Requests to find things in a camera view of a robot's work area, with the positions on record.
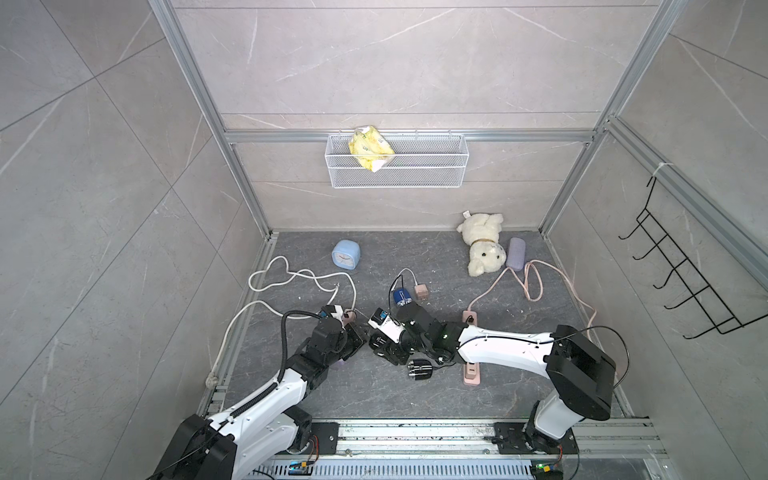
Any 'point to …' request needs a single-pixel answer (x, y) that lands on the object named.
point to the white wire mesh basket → (420, 161)
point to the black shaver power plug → (421, 369)
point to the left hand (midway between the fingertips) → (375, 324)
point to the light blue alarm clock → (346, 254)
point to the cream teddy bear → (481, 232)
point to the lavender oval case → (516, 253)
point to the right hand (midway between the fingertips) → (382, 342)
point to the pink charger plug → (422, 292)
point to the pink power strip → (471, 370)
